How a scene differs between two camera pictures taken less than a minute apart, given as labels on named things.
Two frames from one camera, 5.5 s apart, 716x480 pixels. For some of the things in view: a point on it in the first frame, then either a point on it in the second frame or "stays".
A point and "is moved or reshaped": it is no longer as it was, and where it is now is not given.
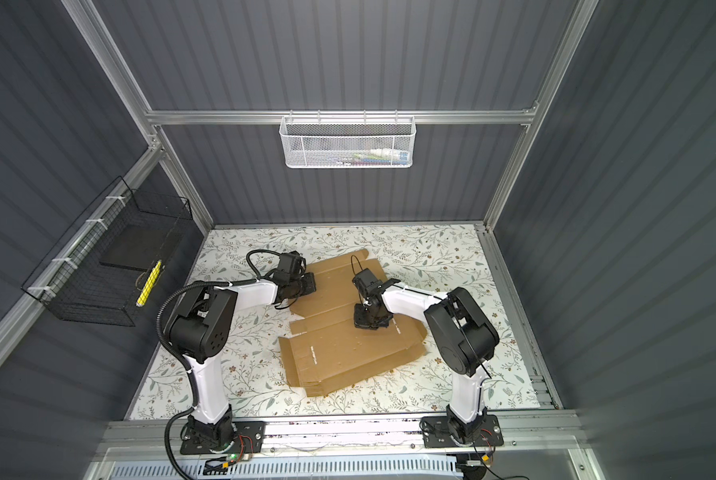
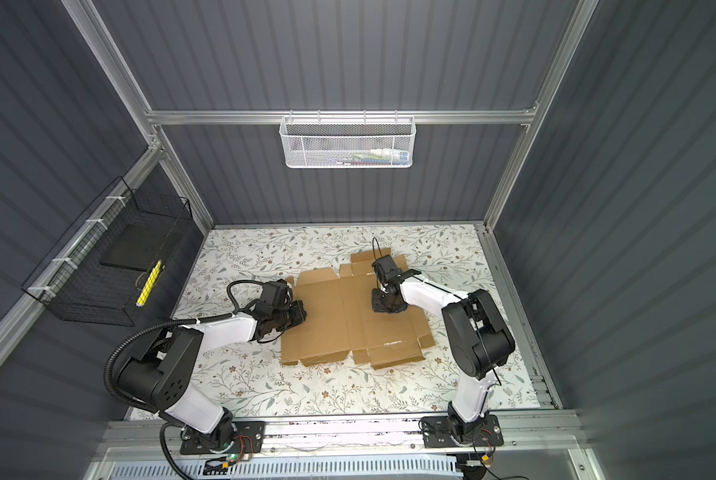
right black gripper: (361, 322) to (377, 304)
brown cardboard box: (328, 349) is moved or reshaped
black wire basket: (102, 269) stays
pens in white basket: (374, 157) stays
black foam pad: (141, 247) stays
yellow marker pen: (149, 284) stays
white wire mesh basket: (347, 142) stays
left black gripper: (311, 288) to (299, 313)
